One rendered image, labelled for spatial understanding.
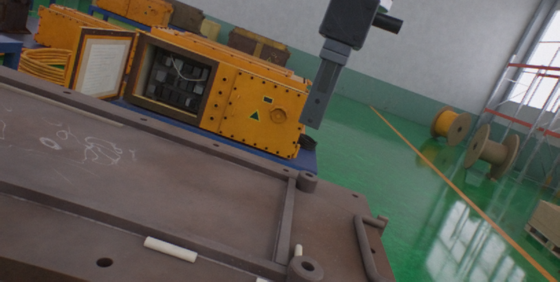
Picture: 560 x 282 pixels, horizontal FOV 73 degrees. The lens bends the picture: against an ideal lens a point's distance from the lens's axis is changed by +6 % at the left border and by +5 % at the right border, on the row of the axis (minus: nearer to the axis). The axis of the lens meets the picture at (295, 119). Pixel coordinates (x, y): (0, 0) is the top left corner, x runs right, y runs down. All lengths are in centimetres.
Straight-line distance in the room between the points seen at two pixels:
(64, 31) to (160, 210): 673
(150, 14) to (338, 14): 918
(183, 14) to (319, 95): 1169
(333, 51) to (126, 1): 940
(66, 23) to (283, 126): 489
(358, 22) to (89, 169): 40
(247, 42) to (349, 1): 849
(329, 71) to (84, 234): 30
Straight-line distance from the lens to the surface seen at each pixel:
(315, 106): 42
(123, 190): 53
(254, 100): 298
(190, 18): 1194
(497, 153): 1039
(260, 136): 304
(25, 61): 583
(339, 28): 38
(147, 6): 955
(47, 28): 730
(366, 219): 67
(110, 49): 293
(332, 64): 39
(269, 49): 880
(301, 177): 68
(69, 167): 57
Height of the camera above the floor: 162
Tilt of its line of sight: 12 degrees down
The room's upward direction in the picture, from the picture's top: 21 degrees clockwise
